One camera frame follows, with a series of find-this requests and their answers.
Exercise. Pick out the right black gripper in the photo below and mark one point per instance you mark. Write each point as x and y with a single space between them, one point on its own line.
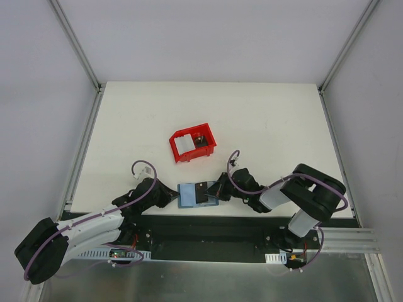
227 185

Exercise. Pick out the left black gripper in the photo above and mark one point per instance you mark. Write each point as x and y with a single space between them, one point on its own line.
162 195

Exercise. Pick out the blue leather card holder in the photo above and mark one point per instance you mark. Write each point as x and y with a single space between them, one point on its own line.
186 197

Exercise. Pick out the red plastic bin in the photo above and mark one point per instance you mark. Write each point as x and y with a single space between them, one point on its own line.
194 131

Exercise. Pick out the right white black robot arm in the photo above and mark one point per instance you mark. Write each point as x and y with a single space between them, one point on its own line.
316 194

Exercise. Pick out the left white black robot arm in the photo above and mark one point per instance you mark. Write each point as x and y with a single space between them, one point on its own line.
51 244

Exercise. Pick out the black card lying in bin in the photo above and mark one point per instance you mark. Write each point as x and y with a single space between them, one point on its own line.
200 141

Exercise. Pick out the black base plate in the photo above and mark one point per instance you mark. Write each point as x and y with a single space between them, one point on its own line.
204 238

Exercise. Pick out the left white cable duct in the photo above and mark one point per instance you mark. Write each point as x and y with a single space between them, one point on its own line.
108 253

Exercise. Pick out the white cable duct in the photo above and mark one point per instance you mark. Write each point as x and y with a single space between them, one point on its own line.
108 253
279 258

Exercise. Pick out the right white cable duct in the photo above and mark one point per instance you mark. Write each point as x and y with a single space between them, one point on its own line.
279 258

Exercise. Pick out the left aluminium frame post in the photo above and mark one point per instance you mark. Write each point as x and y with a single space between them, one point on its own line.
74 43

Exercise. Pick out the aluminium frame post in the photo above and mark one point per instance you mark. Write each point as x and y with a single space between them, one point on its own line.
359 26
74 43

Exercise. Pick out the right aluminium frame post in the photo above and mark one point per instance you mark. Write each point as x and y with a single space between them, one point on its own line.
359 26

